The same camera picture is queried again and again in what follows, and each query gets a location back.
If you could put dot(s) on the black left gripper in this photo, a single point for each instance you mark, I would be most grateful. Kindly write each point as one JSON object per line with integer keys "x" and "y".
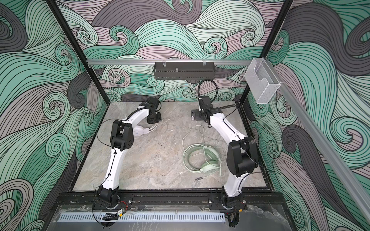
{"x": 159, "y": 119}

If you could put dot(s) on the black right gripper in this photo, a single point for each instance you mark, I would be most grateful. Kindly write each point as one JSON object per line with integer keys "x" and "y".
{"x": 198, "y": 117}

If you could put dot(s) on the white over-ear headphones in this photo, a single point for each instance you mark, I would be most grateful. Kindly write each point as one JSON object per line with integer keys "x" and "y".
{"x": 139, "y": 130}

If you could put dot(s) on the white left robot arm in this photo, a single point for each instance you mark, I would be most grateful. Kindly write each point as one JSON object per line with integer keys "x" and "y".
{"x": 141, "y": 121}

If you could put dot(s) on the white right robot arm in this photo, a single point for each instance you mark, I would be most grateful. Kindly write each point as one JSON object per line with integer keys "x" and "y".
{"x": 242, "y": 155}

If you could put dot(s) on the green over-ear headphones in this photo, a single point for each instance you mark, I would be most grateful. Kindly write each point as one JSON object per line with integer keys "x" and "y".
{"x": 213, "y": 162}

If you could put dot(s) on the black perforated metal tray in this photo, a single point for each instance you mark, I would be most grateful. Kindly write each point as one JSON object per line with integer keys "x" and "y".
{"x": 184, "y": 71}

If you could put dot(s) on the clear plastic wall holder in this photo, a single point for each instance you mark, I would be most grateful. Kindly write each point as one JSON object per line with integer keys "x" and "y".
{"x": 262, "y": 80}

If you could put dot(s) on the aluminium rail right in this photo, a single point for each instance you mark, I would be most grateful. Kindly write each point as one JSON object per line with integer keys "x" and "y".
{"x": 348, "y": 179}

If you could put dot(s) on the white slotted cable duct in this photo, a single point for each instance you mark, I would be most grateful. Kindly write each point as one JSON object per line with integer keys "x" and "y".
{"x": 145, "y": 217}

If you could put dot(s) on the black corner frame post left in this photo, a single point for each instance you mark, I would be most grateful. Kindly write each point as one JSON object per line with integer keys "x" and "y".
{"x": 71, "y": 38}

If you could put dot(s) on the black corner frame post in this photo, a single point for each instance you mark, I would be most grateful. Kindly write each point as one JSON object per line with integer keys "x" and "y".
{"x": 71, "y": 38}
{"x": 276, "y": 27}

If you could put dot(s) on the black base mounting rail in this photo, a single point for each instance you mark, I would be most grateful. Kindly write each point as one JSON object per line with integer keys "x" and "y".
{"x": 212, "y": 199}

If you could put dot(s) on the black corner frame post right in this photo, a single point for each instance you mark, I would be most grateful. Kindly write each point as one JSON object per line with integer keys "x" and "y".
{"x": 276, "y": 27}

